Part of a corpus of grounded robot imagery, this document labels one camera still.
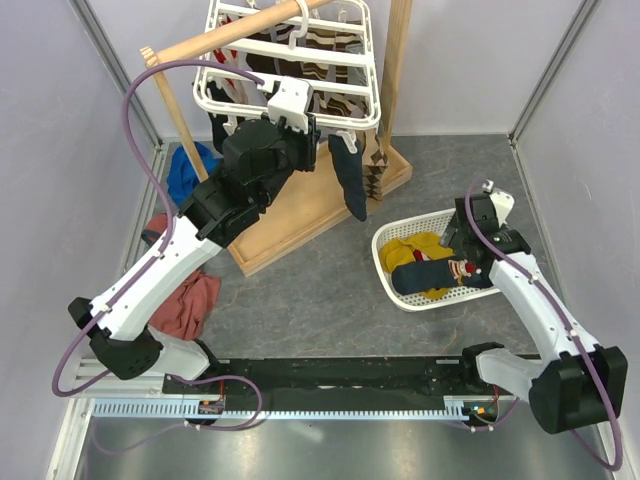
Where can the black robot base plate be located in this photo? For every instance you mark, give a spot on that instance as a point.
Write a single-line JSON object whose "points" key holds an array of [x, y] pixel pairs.
{"points": [[340, 384]]}

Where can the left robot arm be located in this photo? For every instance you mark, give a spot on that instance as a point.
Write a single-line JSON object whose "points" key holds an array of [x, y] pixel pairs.
{"points": [[259, 158]]}

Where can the red white hanging sock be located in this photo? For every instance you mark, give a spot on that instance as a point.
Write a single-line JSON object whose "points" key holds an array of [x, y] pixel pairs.
{"points": [[234, 89]]}

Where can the grey slotted cable duct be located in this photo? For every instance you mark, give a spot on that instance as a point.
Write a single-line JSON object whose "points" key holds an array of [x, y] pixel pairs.
{"points": [[195, 409]]}

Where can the black hanging sock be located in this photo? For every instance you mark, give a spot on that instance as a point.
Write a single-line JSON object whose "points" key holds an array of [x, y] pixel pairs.
{"points": [[219, 134]]}

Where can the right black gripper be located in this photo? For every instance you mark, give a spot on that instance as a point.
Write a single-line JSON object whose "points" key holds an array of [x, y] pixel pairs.
{"points": [[451, 237]]}

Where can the red-brown cloth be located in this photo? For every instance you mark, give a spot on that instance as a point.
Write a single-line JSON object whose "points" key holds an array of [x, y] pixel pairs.
{"points": [[183, 314]]}

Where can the blue cloth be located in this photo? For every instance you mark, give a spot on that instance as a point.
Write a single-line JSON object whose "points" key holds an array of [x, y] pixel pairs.
{"points": [[182, 178]]}

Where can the navy patterned sock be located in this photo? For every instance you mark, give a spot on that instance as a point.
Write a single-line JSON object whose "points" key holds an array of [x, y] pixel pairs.
{"points": [[349, 171]]}

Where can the white plastic clip hanger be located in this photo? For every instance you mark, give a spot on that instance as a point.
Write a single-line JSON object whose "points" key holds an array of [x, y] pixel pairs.
{"points": [[343, 16]]}

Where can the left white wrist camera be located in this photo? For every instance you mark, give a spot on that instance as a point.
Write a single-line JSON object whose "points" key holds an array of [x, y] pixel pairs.
{"points": [[287, 108]]}

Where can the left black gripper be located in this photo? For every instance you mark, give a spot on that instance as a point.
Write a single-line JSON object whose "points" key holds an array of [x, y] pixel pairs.
{"points": [[307, 141]]}

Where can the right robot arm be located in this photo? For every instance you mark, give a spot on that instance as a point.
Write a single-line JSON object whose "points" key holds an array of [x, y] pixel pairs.
{"points": [[577, 382]]}

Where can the beige brown argyle sock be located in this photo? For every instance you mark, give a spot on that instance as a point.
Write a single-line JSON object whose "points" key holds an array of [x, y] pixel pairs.
{"points": [[374, 164]]}

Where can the brown striped hanging sock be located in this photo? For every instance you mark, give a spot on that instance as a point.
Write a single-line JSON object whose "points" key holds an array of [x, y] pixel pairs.
{"points": [[323, 102]]}

